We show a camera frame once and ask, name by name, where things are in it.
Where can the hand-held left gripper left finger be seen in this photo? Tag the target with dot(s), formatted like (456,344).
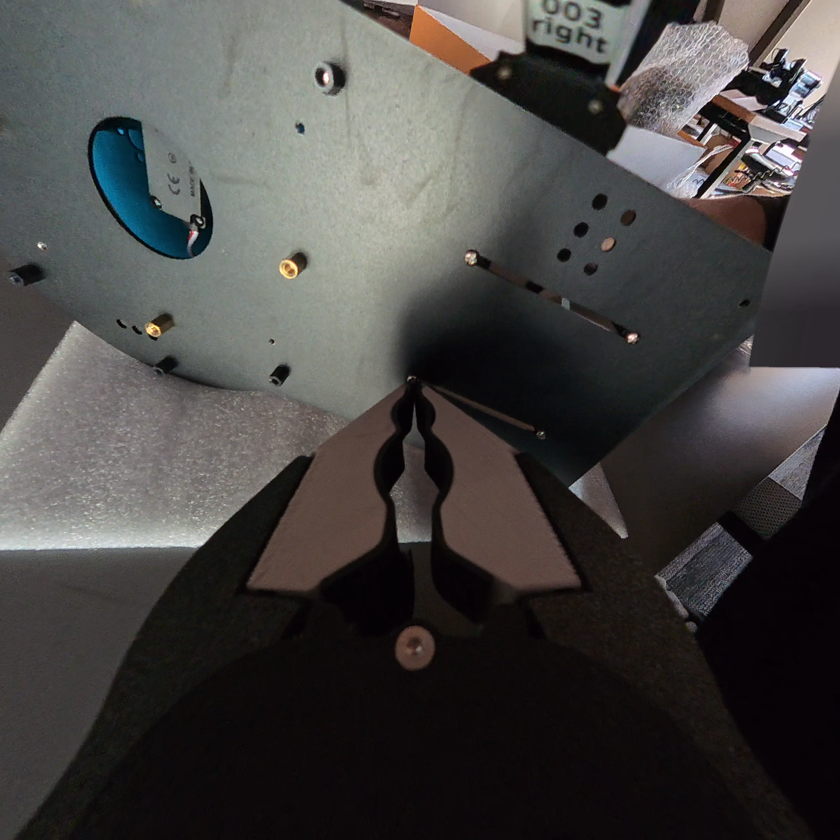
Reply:
(321,518)

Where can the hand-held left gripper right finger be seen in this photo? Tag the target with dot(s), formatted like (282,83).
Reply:
(505,518)

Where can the person's right forearm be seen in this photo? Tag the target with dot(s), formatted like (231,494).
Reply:
(735,220)

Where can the orange and white cardboard box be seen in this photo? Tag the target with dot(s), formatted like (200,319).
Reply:
(453,39)

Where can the bubble wrap sheet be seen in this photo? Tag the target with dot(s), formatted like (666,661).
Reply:
(689,72)

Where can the brown wooden table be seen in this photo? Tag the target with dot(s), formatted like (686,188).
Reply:
(741,108)

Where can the white foam sheet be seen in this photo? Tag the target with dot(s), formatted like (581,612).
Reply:
(131,459)

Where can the black office chair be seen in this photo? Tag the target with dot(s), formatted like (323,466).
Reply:
(768,499)

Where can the person's black clothing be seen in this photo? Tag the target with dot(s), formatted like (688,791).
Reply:
(787,656)

